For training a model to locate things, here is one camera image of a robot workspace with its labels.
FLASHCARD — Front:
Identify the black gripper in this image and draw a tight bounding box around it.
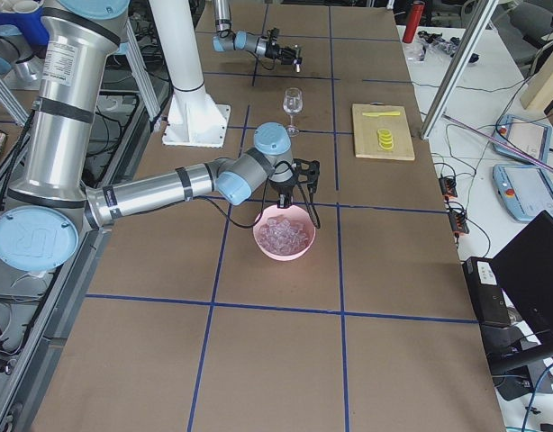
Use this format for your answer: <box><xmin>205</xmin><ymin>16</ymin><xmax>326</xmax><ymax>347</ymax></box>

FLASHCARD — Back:
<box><xmin>269</xmin><ymin>158</ymin><xmax>301</xmax><ymax>209</ymax></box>
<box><xmin>264</xmin><ymin>40</ymin><xmax>303</xmax><ymax>72</ymax></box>

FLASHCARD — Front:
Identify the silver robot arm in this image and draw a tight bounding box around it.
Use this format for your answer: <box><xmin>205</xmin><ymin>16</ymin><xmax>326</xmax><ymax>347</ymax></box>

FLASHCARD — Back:
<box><xmin>0</xmin><ymin>1</ymin><xmax>302</xmax><ymax>272</ymax></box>
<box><xmin>213</xmin><ymin>0</ymin><xmax>303</xmax><ymax>73</ymax></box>

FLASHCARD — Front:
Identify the pile of clear ice cubes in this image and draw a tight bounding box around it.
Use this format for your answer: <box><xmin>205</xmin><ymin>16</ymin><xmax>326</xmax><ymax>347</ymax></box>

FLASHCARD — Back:
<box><xmin>258</xmin><ymin>216</ymin><xmax>310</xmax><ymax>256</ymax></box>

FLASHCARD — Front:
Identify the clear wine glass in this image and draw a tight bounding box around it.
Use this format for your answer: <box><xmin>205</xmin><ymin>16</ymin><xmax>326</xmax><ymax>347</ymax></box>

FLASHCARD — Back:
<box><xmin>283</xmin><ymin>87</ymin><xmax>303</xmax><ymax>137</ymax></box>

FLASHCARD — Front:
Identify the pink bowl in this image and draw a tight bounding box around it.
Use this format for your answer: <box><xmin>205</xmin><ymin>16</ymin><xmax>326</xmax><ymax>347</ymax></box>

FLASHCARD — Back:
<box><xmin>253</xmin><ymin>205</ymin><xmax>316</xmax><ymax>261</ymax></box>

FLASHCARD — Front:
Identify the yellow plastic knife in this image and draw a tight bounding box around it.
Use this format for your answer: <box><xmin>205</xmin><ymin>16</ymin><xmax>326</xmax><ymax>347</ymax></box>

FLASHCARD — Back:
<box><xmin>361</xmin><ymin>111</ymin><xmax>401</xmax><ymax>118</ymax></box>

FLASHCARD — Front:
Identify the bamboo cutting board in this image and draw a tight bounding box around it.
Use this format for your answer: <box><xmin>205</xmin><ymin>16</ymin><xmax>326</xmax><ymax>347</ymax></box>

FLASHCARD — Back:
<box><xmin>351</xmin><ymin>103</ymin><xmax>415</xmax><ymax>161</ymax></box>

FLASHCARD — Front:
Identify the front lemon slice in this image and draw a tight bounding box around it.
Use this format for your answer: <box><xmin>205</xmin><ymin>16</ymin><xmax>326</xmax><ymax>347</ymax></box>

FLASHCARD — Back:
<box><xmin>379</xmin><ymin>142</ymin><xmax>394</xmax><ymax>151</ymax></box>

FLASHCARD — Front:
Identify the red bottle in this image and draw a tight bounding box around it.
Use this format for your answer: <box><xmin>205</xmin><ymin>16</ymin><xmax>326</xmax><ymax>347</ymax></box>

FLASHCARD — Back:
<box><xmin>402</xmin><ymin>0</ymin><xmax>425</xmax><ymax>44</ymax></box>

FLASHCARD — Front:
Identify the black box on table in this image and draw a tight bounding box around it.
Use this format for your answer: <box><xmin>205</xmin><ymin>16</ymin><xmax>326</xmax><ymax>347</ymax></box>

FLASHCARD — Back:
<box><xmin>462</xmin><ymin>256</ymin><xmax>512</xmax><ymax>329</ymax></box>

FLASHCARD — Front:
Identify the blue teach pendant near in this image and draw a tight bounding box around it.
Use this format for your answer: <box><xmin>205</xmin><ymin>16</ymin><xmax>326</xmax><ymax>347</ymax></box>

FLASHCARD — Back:
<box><xmin>493</xmin><ymin>164</ymin><xmax>553</xmax><ymax>222</ymax></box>

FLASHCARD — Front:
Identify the blue teach pendant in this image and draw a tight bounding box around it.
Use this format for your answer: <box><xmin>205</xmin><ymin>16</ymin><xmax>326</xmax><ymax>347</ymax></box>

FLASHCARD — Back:
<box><xmin>493</xmin><ymin>114</ymin><xmax>551</xmax><ymax>162</ymax></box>
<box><xmin>493</xmin><ymin>164</ymin><xmax>553</xmax><ymax>222</ymax></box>

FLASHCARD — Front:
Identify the blue teach pendant far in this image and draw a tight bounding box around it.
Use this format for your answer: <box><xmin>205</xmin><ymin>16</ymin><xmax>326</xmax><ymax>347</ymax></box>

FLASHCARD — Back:
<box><xmin>493</xmin><ymin>114</ymin><xmax>551</xmax><ymax>162</ymax></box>

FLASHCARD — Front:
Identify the black monitor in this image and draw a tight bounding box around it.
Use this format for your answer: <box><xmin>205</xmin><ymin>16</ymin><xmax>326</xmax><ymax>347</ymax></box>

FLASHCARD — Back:
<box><xmin>489</xmin><ymin>211</ymin><xmax>553</xmax><ymax>374</ymax></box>

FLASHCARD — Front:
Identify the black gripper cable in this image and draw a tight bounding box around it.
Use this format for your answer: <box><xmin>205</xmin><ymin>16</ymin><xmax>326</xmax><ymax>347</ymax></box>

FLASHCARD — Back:
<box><xmin>204</xmin><ymin>161</ymin><xmax>322</xmax><ymax>230</ymax></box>

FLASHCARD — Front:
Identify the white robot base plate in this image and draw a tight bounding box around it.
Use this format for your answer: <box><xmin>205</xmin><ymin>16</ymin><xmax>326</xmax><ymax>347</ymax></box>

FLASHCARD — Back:
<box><xmin>162</xmin><ymin>102</ymin><xmax>231</xmax><ymax>148</ymax></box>

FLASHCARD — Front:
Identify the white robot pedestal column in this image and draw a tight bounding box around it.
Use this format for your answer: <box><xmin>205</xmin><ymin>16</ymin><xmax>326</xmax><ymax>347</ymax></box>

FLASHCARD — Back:
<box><xmin>149</xmin><ymin>0</ymin><xmax>214</xmax><ymax>140</ymax></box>

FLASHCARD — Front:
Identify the aluminium frame post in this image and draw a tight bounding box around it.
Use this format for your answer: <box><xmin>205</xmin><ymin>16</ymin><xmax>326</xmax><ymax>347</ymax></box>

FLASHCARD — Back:
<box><xmin>420</xmin><ymin>0</ymin><xmax>498</xmax><ymax>140</ymax></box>

